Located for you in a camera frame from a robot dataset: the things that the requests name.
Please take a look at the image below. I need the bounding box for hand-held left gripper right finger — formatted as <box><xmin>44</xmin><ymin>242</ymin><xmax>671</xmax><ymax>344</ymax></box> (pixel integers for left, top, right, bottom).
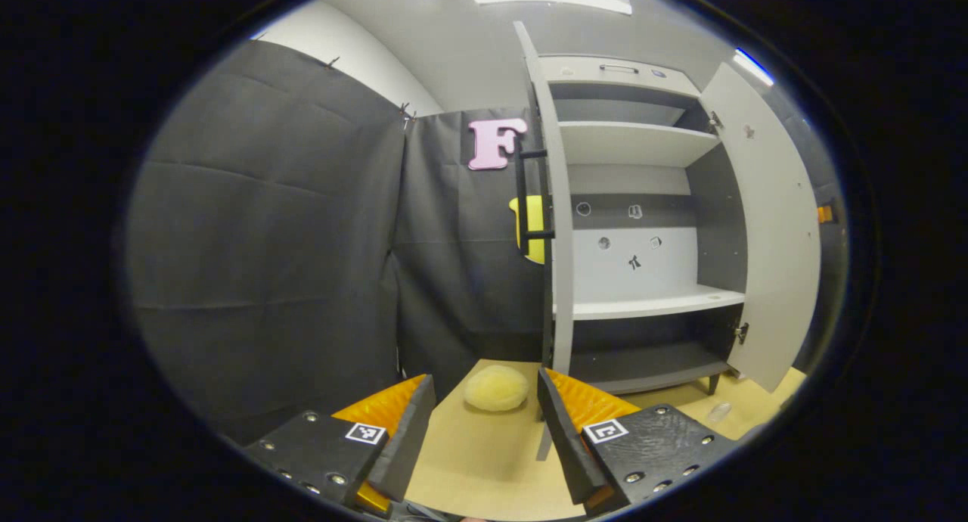
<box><xmin>535</xmin><ymin>368</ymin><xmax>738</xmax><ymax>517</ymax></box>

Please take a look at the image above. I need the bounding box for grey cabinet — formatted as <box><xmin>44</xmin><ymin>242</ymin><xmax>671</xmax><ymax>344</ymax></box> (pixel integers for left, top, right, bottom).
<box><xmin>529</xmin><ymin>55</ymin><xmax>749</xmax><ymax>396</ymax></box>

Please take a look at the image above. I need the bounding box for small ceiling light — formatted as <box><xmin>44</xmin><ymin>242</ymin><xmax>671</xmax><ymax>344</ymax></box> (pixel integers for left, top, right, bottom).
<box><xmin>734</xmin><ymin>48</ymin><xmax>776</xmax><ymax>86</ymax></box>

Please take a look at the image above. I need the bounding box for black backdrop cloth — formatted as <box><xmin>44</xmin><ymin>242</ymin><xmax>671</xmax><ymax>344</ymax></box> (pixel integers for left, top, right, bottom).
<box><xmin>393</xmin><ymin>107</ymin><xmax>549</xmax><ymax>402</ymax></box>

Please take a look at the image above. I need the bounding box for grey cabinet drawer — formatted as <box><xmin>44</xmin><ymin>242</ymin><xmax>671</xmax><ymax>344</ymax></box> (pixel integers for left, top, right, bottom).
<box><xmin>538</xmin><ymin>55</ymin><xmax>700</xmax><ymax>98</ymax></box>

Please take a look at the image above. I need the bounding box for black door handle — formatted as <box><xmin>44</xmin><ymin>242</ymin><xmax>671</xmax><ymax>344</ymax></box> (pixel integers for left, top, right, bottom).
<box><xmin>517</xmin><ymin>150</ymin><xmax>557</xmax><ymax>256</ymax></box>

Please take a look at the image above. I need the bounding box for white cabinet shelf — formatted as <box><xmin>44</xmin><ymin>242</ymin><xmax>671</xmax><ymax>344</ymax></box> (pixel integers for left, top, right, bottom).
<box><xmin>558</xmin><ymin>121</ymin><xmax>721</xmax><ymax>169</ymax></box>
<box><xmin>554</xmin><ymin>284</ymin><xmax>746</xmax><ymax>322</ymax></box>

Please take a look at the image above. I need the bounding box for round yellow coaster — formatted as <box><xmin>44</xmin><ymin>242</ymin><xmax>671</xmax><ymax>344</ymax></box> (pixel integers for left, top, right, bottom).
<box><xmin>464</xmin><ymin>365</ymin><xmax>530</xmax><ymax>412</ymax></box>

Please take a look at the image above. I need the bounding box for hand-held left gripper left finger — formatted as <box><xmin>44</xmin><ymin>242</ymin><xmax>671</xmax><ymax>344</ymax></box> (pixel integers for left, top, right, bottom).
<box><xmin>242</xmin><ymin>374</ymin><xmax>438</xmax><ymax>519</ymax></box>

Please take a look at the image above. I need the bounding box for grey cabinet door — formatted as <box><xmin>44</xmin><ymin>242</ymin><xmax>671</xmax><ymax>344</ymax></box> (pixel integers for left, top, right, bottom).
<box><xmin>514</xmin><ymin>20</ymin><xmax>576</xmax><ymax>462</ymax></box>
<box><xmin>700</xmin><ymin>62</ymin><xmax>821</xmax><ymax>394</ymax></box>

